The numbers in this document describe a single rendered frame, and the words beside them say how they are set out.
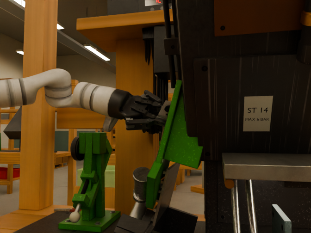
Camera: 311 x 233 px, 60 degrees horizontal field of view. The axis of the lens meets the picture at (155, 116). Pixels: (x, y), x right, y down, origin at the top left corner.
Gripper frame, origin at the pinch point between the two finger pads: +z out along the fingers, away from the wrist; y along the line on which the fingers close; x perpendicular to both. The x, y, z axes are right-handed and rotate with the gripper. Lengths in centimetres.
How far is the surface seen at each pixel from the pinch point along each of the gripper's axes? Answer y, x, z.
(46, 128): 7, 31, -50
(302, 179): -23.6, -20.0, 23.5
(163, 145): -13.3, -5.7, 3.6
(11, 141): 176, 358, -359
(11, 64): 551, 512, -748
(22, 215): -21, 44, -44
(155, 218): -22.3, 7.0, 5.3
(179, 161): -14.1, -3.3, 7.3
